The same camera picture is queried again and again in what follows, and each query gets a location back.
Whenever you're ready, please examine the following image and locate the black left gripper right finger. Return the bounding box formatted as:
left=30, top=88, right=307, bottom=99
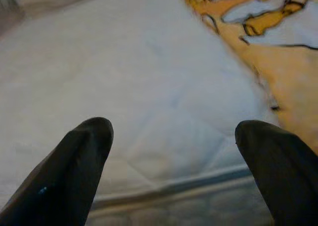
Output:
left=235, top=119, right=318, bottom=226

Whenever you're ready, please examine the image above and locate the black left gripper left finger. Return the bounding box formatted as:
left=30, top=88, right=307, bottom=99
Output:
left=0, top=116, right=114, bottom=226

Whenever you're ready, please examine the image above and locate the yellow white patterned blanket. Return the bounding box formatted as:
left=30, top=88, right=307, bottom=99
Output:
left=173, top=0, right=318, bottom=154

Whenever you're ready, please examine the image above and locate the white quilted mattress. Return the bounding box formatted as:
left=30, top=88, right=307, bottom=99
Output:
left=0, top=0, right=281, bottom=226

